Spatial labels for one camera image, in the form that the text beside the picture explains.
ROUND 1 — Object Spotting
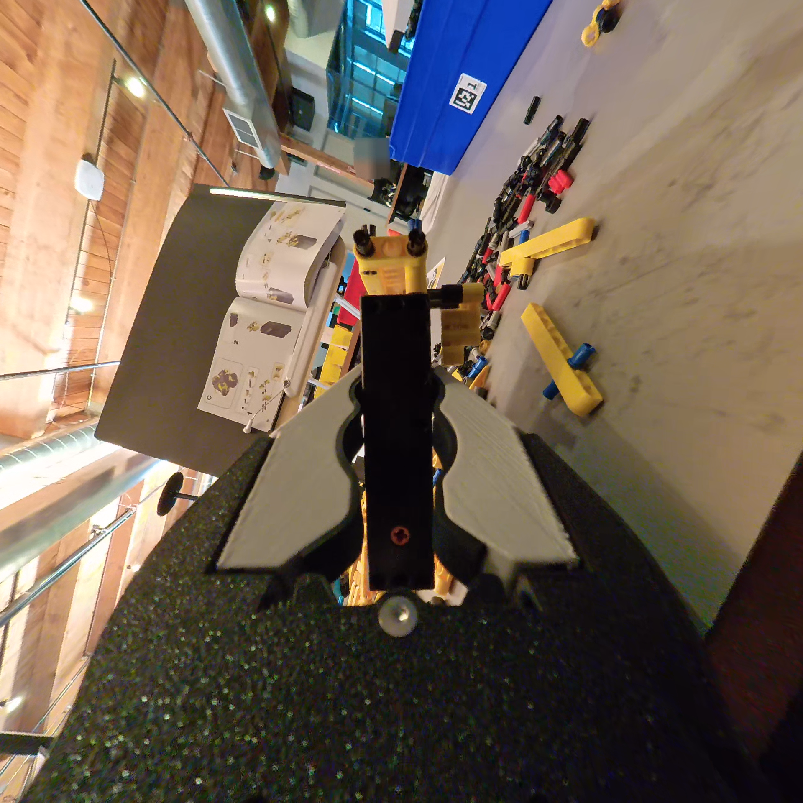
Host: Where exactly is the black booklet stand board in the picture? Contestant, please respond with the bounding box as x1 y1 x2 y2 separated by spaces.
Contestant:
94 184 347 479

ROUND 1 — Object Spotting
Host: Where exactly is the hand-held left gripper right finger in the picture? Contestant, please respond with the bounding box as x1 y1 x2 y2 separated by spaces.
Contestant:
432 366 581 597

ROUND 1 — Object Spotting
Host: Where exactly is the open instruction booklet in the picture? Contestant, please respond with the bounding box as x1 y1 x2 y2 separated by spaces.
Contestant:
197 199 348 434

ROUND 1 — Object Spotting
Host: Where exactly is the yellow and black connector piece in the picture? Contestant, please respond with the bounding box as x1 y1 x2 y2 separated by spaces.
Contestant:
580 0 623 49

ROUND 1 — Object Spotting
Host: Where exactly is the yellow beam with blue pins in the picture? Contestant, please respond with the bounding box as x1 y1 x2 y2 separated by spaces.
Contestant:
521 303 604 418

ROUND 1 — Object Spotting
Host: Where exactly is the white ceiling access point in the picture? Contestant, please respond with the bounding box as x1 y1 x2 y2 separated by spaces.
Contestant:
73 157 105 203

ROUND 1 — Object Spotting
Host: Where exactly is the yellow angled toy beam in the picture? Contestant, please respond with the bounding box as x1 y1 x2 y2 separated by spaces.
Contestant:
497 217 597 291

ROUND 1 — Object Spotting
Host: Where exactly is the black and yellow toy assembly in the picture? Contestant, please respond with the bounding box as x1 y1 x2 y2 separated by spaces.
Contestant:
353 227 488 592

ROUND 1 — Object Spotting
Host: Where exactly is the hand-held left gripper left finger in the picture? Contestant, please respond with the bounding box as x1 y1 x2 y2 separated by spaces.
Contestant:
215 366 366 595

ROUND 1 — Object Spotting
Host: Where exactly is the yellow toy frame piece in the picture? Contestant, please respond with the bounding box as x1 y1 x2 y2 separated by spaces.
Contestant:
312 323 363 402

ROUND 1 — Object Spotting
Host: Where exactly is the silver ventilation duct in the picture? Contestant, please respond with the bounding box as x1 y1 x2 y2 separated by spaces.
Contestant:
0 423 173 568
182 0 284 171

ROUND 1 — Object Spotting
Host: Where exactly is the blue plastic bin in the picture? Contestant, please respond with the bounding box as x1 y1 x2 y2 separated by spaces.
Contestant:
388 0 554 176

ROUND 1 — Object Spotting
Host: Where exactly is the pile of black red toy pieces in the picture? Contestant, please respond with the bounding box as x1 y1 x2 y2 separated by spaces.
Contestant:
457 115 592 390

